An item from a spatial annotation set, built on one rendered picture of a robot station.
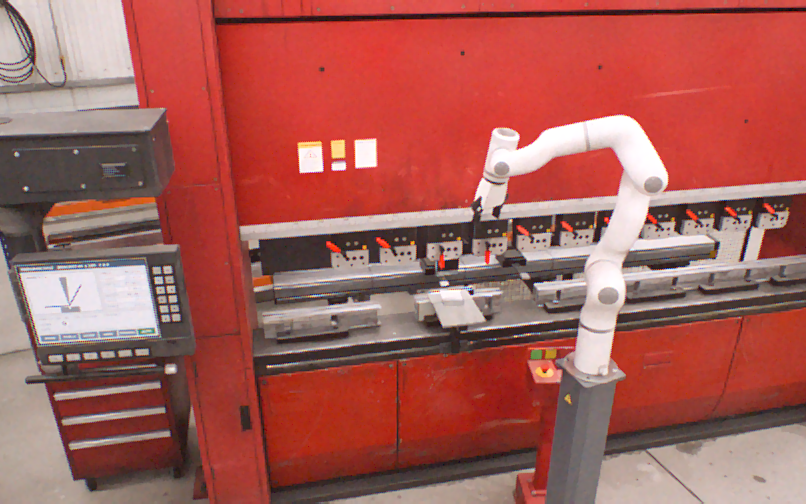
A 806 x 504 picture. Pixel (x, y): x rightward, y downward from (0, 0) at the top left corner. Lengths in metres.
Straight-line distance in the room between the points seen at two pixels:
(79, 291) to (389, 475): 1.84
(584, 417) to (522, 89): 1.25
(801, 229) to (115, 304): 3.51
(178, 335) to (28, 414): 2.29
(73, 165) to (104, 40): 4.57
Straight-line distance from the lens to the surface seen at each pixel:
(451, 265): 2.80
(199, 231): 2.35
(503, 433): 3.27
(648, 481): 3.57
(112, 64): 6.50
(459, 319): 2.66
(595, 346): 2.35
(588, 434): 2.54
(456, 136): 2.56
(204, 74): 2.20
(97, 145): 1.91
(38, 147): 1.96
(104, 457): 3.44
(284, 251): 3.22
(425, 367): 2.87
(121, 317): 2.08
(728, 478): 3.74
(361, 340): 2.75
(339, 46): 2.40
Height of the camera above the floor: 2.39
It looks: 26 degrees down
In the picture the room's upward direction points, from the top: straight up
